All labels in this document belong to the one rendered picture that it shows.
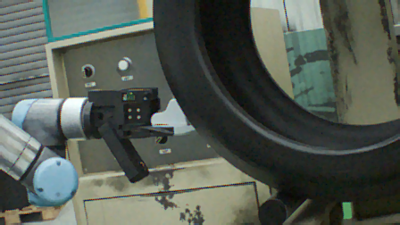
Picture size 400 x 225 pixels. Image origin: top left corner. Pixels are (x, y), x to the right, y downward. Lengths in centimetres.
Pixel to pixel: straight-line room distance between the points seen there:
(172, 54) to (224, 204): 84
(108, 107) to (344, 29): 47
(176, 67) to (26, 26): 964
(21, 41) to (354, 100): 948
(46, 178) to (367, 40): 65
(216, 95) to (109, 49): 96
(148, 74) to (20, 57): 881
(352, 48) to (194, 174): 66
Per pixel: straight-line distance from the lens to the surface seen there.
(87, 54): 218
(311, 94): 1030
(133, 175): 140
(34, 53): 1083
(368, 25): 156
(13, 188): 764
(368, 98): 156
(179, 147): 210
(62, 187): 132
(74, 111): 143
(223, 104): 122
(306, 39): 1029
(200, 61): 123
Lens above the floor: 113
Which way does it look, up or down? 3 degrees down
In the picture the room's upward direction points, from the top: 9 degrees counter-clockwise
